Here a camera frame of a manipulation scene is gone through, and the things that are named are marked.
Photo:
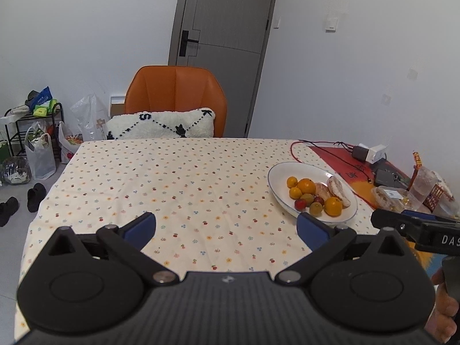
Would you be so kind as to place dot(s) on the red mat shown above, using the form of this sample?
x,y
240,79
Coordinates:
x,y
359,183

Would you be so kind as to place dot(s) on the yellow-green jujube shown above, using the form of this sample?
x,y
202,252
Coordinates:
x,y
316,209
307,199

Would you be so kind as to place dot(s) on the white fluffy pillow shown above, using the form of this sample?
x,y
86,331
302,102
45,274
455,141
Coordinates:
x,y
158,125

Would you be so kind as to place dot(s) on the blue bag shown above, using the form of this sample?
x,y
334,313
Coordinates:
x,y
40,97

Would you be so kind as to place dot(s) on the white bag with red contents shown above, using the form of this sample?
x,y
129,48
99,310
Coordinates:
x,y
67,143

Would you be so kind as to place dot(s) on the small peeled pomelo segment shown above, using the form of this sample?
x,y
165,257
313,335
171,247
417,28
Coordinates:
x,y
322,191

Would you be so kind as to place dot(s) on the white power adapter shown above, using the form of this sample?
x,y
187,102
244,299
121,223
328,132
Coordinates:
x,y
377,152

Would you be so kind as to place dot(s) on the red yellow snack packet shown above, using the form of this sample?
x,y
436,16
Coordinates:
x,y
417,160

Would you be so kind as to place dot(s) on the cardboard box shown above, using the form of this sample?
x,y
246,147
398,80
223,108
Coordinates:
x,y
116,106

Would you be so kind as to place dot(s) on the orange print plastic bag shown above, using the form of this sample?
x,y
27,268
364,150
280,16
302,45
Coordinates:
x,y
442,197

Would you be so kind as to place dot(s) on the dark grey box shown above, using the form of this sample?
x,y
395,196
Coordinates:
x,y
385,178

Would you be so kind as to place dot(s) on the white plate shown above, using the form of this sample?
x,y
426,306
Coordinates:
x,y
278,179

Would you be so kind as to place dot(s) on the white plastic bag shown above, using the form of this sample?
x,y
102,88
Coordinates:
x,y
40,158

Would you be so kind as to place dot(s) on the clear plastic cup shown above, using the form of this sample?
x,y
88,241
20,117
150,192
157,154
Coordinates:
x,y
424,183

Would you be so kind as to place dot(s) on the white light switch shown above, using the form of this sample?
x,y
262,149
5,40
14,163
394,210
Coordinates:
x,y
277,22

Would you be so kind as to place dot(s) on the kumquat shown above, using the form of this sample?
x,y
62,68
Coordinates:
x,y
295,193
291,182

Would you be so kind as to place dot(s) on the small red fruit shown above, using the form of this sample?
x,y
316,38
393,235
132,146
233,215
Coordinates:
x,y
318,200
300,205

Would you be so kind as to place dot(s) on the grey power adapter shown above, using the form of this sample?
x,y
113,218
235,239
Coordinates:
x,y
359,152

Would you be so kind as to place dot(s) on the grey door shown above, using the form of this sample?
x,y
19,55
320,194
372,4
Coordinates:
x,y
222,14

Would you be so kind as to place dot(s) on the clear plastic food container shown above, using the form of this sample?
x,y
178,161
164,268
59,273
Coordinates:
x,y
393,197

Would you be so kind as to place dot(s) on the person's right hand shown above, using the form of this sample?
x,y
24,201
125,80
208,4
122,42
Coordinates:
x,y
444,305

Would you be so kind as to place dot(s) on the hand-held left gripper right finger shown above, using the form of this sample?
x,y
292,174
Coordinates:
x,y
312,227

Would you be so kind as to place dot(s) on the clear plastic bag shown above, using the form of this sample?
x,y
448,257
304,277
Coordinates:
x,y
88,115

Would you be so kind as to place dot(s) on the square white wall switch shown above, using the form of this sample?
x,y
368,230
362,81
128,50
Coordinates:
x,y
331,23

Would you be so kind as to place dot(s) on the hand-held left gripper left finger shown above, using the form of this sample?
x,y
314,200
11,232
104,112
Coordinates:
x,y
138,227

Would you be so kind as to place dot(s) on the black shoe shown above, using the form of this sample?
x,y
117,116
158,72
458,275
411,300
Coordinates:
x,y
36,196
9,210

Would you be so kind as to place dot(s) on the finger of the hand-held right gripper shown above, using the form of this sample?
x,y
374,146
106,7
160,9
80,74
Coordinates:
x,y
395,222

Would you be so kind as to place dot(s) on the orange chair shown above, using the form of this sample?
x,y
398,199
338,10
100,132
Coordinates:
x,y
172,90

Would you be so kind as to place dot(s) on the green yellow packet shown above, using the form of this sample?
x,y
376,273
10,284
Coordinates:
x,y
46,107

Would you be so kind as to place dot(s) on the black shelf rack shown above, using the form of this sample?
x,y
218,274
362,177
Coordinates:
x,y
19,129

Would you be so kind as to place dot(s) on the orange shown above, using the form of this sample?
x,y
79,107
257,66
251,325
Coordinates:
x,y
306,186
333,207

